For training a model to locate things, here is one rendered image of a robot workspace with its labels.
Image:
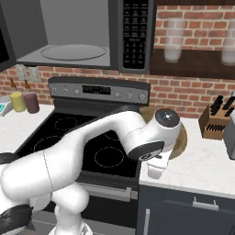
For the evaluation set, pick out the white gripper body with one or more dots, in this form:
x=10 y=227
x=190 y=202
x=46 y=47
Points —
x=156 y=170

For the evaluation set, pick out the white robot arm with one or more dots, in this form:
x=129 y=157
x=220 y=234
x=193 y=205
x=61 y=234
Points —
x=91 y=137

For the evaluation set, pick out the round brown wooden bowl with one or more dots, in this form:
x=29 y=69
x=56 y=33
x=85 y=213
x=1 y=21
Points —
x=181 y=143

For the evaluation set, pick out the dark grey cupboard door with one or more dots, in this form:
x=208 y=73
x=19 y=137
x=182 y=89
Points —
x=154 y=211

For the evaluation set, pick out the grey microwave oven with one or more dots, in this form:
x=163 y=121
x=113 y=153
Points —
x=134 y=33

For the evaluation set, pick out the grey microwave turntable plate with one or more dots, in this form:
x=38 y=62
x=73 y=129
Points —
x=73 y=52

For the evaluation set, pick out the dark microwave door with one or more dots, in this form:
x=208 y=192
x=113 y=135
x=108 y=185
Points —
x=5 y=36

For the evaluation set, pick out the dark grey drawer front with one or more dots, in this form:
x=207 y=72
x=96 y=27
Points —
x=183 y=200

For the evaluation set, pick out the wooden knife block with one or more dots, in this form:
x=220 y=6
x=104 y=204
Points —
x=214 y=127

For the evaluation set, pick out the steel stove knob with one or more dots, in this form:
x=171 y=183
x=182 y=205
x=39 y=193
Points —
x=53 y=90
x=117 y=95
x=129 y=96
x=141 y=97
x=65 y=90
x=76 y=91

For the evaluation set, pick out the grey toaster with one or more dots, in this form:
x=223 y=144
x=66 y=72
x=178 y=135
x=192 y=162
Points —
x=231 y=137

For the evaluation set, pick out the black and steel stove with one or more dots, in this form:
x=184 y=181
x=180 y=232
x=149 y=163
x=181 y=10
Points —
x=91 y=91

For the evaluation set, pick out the dark wooden shelf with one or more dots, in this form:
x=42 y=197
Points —
x=195 y=65

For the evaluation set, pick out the maroon canister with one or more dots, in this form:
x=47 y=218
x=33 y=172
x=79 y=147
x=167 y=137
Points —
x=31 y=103

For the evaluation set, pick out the yellow canister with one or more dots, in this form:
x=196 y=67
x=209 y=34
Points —
x=17 y=102

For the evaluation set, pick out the white kitchen scale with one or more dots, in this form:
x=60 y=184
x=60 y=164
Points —
x=4 y=107

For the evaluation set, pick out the grey wall outlet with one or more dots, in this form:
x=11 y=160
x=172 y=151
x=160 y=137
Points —
x=35 y=74
x=21 y=72

